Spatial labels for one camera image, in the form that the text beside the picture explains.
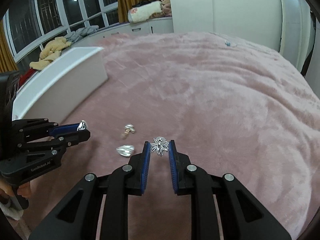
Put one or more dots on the white storage box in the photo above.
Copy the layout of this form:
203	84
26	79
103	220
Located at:
56	91

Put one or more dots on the white wardrobe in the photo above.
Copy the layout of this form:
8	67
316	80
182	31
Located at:
258	21

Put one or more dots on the small gold pearl earring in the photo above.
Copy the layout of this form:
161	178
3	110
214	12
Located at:
128	129

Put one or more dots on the grey clothing pile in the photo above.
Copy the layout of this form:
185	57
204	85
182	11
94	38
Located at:
75	36

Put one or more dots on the window with white frames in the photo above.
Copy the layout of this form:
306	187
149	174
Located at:
29	24

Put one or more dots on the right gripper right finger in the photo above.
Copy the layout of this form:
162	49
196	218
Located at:
221	207

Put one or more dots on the pink plush bed blanket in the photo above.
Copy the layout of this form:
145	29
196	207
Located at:
232	106

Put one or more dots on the rolled cream floral blanket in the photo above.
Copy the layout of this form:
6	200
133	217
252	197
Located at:
146	12

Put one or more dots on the left hand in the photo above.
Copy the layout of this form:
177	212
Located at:
7	191

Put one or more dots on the yellow plush blanket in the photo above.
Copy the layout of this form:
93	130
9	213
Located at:
50	53

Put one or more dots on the left mustard curtain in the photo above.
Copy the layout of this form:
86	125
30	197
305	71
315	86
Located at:
7	63

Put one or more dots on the red cloth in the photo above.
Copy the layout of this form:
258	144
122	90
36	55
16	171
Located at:
25	77

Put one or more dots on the pink clothing pile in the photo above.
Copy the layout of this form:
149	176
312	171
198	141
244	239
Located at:
166	8

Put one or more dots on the white door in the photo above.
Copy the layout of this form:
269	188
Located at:
297	32

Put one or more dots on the silver flower brooch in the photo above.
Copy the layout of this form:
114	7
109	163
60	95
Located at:
159	145

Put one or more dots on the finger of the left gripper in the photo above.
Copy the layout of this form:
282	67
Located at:
67	138
69	128

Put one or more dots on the silver baroque earring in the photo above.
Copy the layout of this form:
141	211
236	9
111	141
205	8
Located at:
126	150
82	126

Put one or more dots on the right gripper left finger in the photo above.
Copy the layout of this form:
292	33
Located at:
95	201

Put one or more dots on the white window bench cabinets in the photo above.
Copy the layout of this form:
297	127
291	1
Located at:
154	26

